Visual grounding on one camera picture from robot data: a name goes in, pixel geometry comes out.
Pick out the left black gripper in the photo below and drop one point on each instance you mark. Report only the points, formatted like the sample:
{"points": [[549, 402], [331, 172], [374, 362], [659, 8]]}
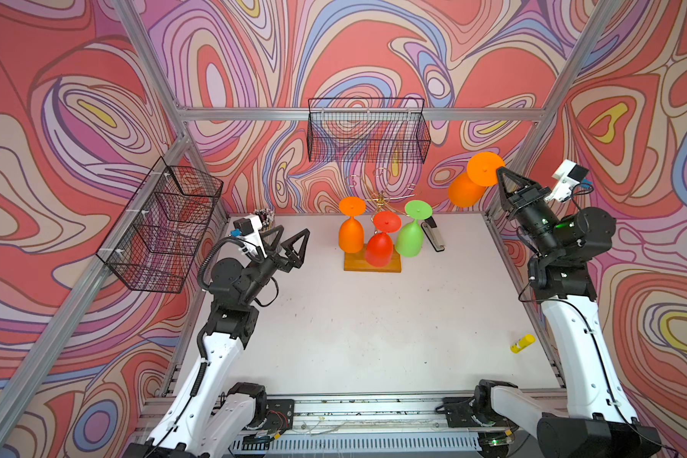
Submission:
{"points": [[286, 261]]}

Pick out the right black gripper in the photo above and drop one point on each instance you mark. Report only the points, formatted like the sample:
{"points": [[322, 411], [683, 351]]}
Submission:
{"points": [[524, 197]]}

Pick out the orange wine glass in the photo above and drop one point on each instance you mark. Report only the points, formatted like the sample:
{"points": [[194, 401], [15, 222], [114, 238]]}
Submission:
{"points": [[468, 188], [351, 232]]}

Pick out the red wine glass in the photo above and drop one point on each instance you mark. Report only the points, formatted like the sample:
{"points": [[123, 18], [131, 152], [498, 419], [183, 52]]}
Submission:
{"points": [[380, 247]]}

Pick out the green wine glass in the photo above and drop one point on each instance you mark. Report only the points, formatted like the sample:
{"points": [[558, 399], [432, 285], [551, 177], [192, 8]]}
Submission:
{"points": [[411, 237]]}

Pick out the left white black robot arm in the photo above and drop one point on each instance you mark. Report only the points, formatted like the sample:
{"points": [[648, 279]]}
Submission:
{"points": [[206, 418]]}

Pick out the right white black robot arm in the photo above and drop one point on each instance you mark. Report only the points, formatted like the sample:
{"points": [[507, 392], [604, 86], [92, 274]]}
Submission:
{"points": [[600, 420]]}

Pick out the metal pen cup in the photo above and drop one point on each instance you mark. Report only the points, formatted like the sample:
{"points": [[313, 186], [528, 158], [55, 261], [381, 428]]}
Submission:
{"points": [[267, 217]]}

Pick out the black silver stapler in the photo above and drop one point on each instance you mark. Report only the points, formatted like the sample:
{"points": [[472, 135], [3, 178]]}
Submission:
{"points": [[433, 234]]}

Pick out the yellow glue stick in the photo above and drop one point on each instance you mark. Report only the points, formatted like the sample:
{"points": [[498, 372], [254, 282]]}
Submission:
{"points": [[523, 343]]}

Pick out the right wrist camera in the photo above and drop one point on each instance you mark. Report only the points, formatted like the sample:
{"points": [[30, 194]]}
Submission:
{"points": [[567, 176]]}

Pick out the left black wire basket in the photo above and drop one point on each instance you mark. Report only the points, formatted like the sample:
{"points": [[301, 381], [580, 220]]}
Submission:
{"points": [[168, 217]]}

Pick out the black wire basket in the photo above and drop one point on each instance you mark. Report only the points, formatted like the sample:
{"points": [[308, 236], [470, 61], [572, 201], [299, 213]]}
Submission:
{"points": [[380, 130], [168, 217]]}

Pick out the back black wire basket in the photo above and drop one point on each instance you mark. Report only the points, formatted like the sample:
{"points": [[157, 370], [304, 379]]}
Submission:
{"points": [[380, 130]]}

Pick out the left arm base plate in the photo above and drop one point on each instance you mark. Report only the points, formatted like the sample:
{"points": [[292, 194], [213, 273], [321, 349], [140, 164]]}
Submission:
{"points": [[278, 417]]}

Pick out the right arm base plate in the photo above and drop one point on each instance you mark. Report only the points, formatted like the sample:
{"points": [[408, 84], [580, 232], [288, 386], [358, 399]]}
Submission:
{"points": [[462, 412]]}

